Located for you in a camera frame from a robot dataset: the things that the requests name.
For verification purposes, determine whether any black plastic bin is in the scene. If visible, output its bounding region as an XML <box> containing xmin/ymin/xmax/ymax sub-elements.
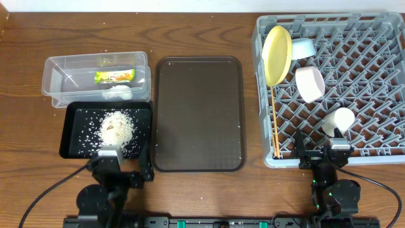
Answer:
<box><xmin>59</xmin><ymin>101</ymin><xmax>152</xmax><ymax>159</ymax></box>

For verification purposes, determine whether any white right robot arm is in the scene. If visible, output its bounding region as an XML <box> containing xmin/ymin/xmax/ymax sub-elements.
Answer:
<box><xmin>290</xmin><ymin>128</ymin><xmax>361</xmax><ymax>227</ymax></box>

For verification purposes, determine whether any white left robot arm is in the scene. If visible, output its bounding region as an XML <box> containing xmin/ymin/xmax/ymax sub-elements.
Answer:
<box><xmin>77</xmin><ymin>146</ymin><xmax>154</xmax><ymax>227</ymax></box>

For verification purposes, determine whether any clear plastic bin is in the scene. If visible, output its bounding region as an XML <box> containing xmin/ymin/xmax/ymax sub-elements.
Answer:
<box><xmin>42</xmin><ymin>51</ymin><xmax>151</xmax><ymax>108</ymax></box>

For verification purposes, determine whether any white napkin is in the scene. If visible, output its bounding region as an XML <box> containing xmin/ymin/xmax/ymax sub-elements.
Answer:
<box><xmin>102</xmin><ymin>85</ymin><xmax>133</xmax><ymax>100</ymax></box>

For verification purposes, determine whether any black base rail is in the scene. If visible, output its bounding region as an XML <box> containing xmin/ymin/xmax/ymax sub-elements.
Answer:
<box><xmin>63</xmin><ymin>216</ymin><xmax>380</xmax><ymax>228</ymax></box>

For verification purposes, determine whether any pink white bowl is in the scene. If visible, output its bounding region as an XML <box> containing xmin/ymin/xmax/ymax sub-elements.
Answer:
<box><xmin>295</xmin><ymin>66</ymin><xmax>325</xmax><ymax>103</ymax></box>

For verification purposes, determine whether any pile of rice grains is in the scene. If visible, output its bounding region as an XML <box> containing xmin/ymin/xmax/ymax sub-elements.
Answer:
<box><xmin>75</xmin><ymin>109</ymin><xmax>149</xmax><ymax>158</ymax></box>

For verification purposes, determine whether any yellow plate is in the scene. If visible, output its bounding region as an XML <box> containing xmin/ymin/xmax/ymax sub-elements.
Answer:
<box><xmin>262</xmin><ymin>25</ymin><xmax>292</xmax><ymax>87</ymax></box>

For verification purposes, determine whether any dark brown serving tray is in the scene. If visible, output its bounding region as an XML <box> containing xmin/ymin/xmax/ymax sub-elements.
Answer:
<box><xmin>151</xmin><ymin>56</ymin><xmax>246</xmax><ymax>173</ymax></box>

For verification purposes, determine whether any cream white cup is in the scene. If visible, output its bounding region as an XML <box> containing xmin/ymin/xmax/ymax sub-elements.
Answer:
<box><xmin>321</xmin><ymin>108</ymin><xmax>356</xmax><ymax>137</ymax></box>

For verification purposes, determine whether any light blue bowl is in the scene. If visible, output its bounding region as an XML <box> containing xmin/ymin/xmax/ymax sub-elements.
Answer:
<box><xmin>292</xmin><ymin>38</ymin><xmax>316</xmax><ymax>60</ymax></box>

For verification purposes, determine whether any green snack wrapper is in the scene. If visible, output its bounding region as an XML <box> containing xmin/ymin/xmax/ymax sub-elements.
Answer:
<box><xmin>94</xmin><ymin>69</ymin><xmax>135</xmax><ymax>84</ymax></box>

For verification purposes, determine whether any grey dishwasher rack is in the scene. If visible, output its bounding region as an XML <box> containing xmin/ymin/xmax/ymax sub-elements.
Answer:
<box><xmin>251</xmin><ymin>12</ymin><xmax>404</xmax><ymax>168</ymax></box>

